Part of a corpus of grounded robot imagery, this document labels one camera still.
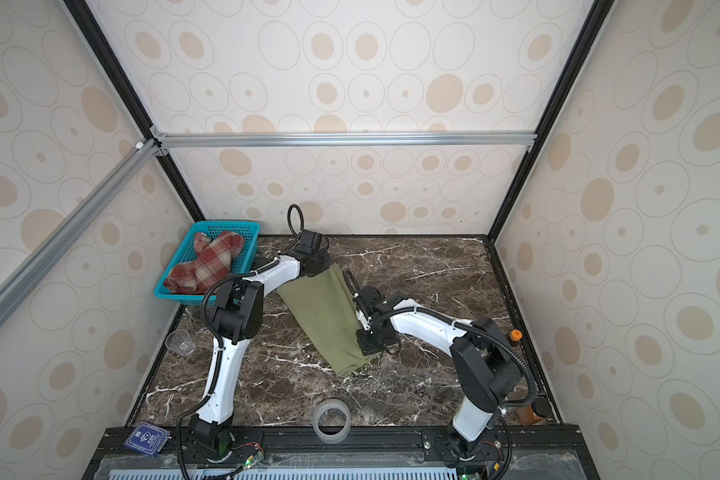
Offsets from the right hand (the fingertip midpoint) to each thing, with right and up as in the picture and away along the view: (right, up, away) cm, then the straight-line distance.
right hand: (368, 348), depth 87 cm
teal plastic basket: (-41, +24, +11) cm, 49 cm away
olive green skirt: (-15, +12, +12) cm, 22 cm away
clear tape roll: (-10, -18, -13) cm, 25 cm away
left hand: (-10, +29, +20) cm, 36 cm away
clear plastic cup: (-57, +1, +3) cm, 57 cm away
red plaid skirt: (-53, +24, +13) cm, 60 cm away
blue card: (-54, -18, -14) cm, 59 cm away
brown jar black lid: (+39, -11, -15) cm, 44 cm away
